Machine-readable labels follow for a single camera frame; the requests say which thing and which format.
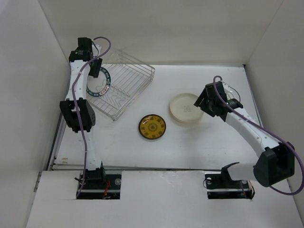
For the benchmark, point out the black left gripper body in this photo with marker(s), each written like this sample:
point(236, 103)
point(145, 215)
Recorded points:
point(94, 67)

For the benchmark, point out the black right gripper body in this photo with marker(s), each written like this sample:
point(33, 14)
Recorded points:
point(210, 110)

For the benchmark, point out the white plate dark lettered rim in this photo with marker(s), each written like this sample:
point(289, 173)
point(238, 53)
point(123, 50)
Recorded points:
point(97, 87)

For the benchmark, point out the white plate black rim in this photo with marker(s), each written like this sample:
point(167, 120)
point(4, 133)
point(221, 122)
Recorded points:
point(232, 91)

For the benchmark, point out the yellow patterned plate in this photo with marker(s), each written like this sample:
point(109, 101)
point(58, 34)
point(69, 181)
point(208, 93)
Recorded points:
point(152, 127)

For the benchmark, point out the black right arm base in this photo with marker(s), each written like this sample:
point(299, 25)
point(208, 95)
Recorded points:
point(219, 185)

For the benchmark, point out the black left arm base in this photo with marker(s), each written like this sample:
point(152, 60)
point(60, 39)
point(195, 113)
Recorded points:
point(109, 190)

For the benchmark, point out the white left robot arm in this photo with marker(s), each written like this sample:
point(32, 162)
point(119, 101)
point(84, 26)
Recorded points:
point(77, 111)

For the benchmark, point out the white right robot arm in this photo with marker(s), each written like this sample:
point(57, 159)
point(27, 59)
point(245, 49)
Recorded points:
point(275, 160)

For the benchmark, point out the clear wire dish rack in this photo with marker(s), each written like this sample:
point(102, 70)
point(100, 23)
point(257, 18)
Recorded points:
point(129, 77)

